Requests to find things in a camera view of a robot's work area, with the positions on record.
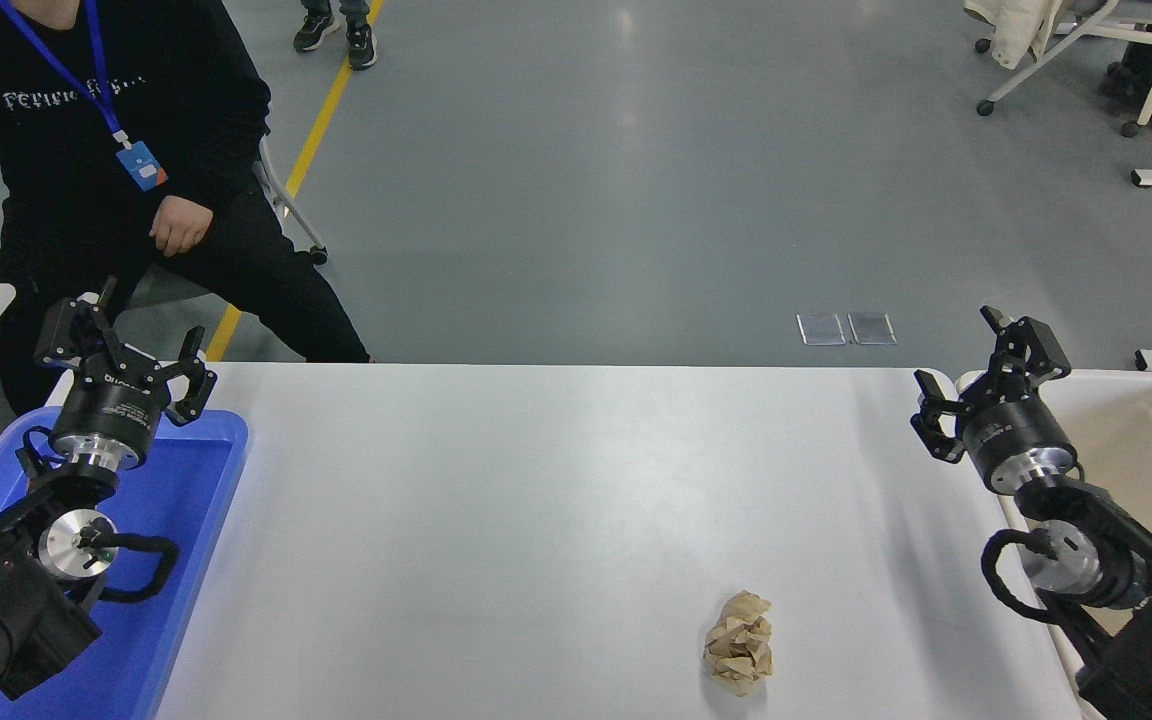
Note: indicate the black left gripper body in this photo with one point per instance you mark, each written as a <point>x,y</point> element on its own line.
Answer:
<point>116,415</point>

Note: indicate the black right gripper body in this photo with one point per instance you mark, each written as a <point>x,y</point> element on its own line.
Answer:
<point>1014,435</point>

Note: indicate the tan paper ball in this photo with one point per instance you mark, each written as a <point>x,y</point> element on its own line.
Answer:
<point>739,645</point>

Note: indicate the person's left hand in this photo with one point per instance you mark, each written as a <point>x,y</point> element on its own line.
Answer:
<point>182,227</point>

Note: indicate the metal floor plate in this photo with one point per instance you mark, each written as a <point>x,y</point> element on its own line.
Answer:
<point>820,329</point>
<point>870,328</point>

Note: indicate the blue plastic tray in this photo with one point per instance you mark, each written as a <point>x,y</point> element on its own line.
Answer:
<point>186,520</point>

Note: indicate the grey white office chair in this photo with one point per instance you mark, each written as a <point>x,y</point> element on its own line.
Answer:
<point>319,257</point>

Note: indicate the cream jacket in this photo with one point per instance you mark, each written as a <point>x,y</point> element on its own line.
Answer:
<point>1021,28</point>

